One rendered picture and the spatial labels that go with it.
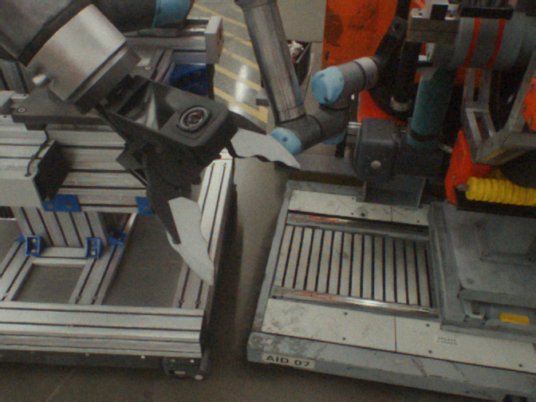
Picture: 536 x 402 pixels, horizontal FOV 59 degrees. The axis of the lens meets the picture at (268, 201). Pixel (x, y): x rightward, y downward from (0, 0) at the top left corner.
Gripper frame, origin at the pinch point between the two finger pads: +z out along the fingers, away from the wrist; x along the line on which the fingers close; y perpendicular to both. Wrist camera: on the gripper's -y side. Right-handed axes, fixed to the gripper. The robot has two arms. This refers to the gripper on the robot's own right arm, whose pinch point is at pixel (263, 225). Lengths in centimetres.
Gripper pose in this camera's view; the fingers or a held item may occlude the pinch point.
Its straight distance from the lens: 47.1
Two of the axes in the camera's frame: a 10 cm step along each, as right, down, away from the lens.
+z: 6.4, 6.6, 4.0
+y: -5.2, -0.1, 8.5
